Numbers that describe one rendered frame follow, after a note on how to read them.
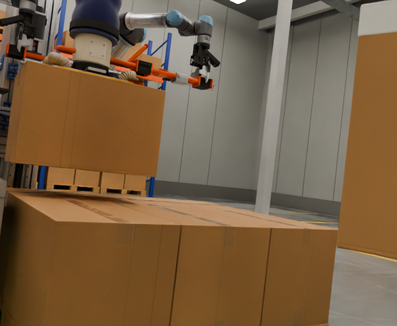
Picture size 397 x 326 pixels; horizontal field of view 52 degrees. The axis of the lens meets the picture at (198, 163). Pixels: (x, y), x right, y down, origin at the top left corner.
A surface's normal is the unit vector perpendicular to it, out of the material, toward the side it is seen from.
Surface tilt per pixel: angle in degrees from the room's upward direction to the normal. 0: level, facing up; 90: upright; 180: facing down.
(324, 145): 90
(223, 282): 90
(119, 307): 90
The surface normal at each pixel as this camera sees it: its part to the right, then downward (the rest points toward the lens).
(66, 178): 0.60, 0.05
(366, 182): -0.60, -0.09
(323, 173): -0.80, -0.11
